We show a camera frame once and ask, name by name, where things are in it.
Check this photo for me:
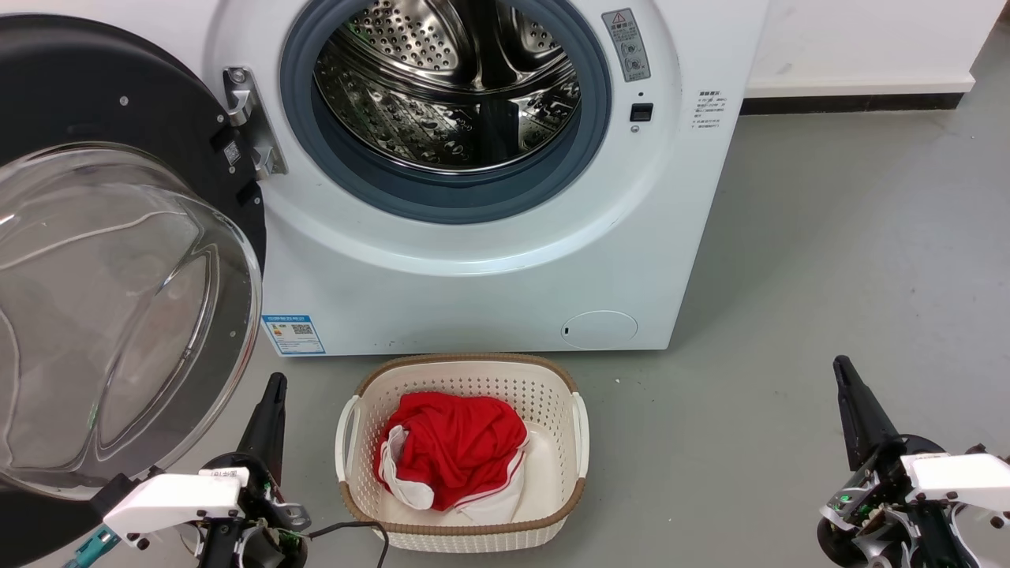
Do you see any teal cable connector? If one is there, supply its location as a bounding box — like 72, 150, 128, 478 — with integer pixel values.
63, 526, 120, 568

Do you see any dark round washer door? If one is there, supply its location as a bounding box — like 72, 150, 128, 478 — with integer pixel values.
0, 14, 268, 568

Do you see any grey warning sticker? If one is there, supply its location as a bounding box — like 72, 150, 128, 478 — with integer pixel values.
601, 8, 653, 84

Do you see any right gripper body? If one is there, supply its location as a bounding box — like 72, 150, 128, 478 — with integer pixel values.
816, 436, 981, 568

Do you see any metal door hinge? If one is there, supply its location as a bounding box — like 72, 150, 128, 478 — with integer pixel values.
223, 66, 290, 181

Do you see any red and white garment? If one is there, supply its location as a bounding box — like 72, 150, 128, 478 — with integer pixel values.
374, 391, 530, 522

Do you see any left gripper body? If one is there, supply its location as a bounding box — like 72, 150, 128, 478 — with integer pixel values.
193, 452, 312, 568

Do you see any thin black cable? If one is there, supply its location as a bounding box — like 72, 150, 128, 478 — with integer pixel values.
306, 520, 392, 568

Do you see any white front-load washing machine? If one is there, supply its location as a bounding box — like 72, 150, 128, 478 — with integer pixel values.
201, 0, 771, 357

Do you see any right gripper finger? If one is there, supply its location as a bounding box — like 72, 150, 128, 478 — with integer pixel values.
833, 355, 901, 473

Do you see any steel washer drum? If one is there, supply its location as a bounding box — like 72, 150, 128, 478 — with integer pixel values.
313, 0, 584, 175

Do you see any blue energy label sticker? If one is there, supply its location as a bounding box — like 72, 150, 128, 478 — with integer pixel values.
260, 315, 327, 357

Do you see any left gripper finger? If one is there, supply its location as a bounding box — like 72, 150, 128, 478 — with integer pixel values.
236, 372, 289, 484

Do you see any round white filter cover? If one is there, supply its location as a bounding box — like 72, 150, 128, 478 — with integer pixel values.
560, 309, 639, 351

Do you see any cream perforated laundry basket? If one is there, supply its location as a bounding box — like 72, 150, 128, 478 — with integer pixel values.
335, 353, 591, 554

